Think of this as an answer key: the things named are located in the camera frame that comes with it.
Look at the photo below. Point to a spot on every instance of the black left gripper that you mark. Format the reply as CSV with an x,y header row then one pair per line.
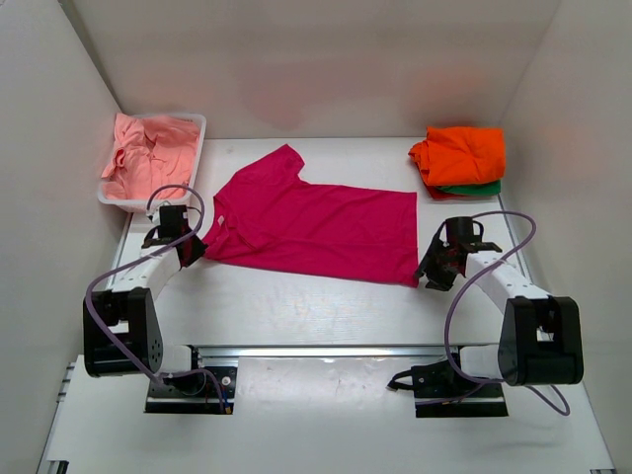
x,y
200,247

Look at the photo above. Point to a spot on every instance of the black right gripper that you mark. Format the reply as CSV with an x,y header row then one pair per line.
x,y
434,280

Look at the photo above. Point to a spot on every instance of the magenta t shirt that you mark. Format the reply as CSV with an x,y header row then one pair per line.
x,y
267,218

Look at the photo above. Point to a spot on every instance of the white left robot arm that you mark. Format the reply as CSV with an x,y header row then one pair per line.
x,y
121,333

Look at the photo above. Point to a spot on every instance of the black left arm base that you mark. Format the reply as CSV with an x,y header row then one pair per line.
x,y
210,391

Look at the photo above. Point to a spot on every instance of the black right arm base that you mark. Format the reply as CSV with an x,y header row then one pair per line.
x,y
439,392

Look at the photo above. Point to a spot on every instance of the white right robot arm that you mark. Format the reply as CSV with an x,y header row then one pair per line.
x,y
540,341

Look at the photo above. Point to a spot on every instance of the red folded t shirt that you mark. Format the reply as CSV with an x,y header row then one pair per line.
x,y
438,194

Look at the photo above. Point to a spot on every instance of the pink t shirt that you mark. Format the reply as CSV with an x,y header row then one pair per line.
x,y
148,153

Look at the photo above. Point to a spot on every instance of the green folded t shirt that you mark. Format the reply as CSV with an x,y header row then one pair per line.
x,y
473,190

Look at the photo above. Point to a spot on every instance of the white plastic basket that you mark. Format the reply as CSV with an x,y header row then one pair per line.
x,y
111,202

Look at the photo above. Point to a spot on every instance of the orange folded t shirt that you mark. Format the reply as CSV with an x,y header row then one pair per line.
x,y
460,155

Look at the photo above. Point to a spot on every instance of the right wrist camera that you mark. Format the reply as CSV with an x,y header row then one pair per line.
x,y
464,234

